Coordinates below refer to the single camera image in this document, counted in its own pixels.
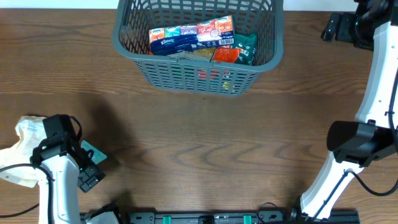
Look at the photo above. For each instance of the Kleenex tissue multipack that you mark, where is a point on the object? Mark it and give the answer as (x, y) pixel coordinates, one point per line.
(187, 38)

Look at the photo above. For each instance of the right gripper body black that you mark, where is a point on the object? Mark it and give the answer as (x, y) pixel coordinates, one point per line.
(331, 30)

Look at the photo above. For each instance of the grey plastic basket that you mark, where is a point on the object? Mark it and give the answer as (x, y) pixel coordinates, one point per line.
(216, 47)

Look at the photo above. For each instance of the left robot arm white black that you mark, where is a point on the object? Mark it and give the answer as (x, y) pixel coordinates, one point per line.
(63, 167)

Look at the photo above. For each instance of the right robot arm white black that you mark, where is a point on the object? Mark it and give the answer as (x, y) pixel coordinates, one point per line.
(372, 136)

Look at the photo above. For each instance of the teal wet wipes pack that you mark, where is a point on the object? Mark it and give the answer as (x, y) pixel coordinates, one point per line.
(94, 154)

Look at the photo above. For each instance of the green Nescafe coffee bag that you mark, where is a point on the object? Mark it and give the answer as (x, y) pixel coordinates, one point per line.
(246, 44)

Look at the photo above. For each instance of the red tan pasta packet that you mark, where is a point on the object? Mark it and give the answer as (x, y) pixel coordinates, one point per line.
(219, 54)

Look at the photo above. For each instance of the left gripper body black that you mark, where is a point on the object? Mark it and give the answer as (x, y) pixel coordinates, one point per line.
(90, 177)

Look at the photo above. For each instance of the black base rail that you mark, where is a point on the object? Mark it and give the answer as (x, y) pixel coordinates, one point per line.
(110, 213)

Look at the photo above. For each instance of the beige paper pouch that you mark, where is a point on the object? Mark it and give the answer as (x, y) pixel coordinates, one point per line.
(30, 130)

